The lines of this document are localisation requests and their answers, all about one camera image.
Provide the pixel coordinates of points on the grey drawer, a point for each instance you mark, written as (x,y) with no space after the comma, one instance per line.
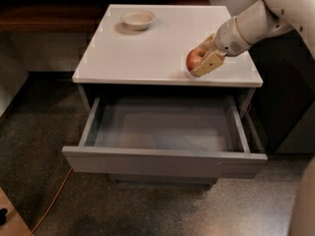
(164,181)
(163,137)

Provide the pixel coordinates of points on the grey bottom drawer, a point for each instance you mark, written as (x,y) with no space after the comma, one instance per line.
(164,181)

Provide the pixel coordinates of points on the beige paper bowl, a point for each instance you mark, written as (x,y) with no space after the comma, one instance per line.
(137,19)

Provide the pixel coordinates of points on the red apple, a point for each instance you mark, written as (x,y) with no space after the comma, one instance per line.
(194,57)

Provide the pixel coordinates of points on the small black object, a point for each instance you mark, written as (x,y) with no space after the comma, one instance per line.
(3,217)

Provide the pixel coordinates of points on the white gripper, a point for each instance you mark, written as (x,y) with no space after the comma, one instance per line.
(229,39)

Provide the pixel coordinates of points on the dark wooden bench shelf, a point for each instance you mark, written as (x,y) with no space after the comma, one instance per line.
(65,15)

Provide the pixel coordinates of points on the grey drawer cabinet white top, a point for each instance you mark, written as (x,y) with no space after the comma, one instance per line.
(120,62)

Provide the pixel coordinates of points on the grey top drawer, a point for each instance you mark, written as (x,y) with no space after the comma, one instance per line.
(163,137)

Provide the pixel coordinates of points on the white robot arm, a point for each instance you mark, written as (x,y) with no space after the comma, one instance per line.
(263,19)

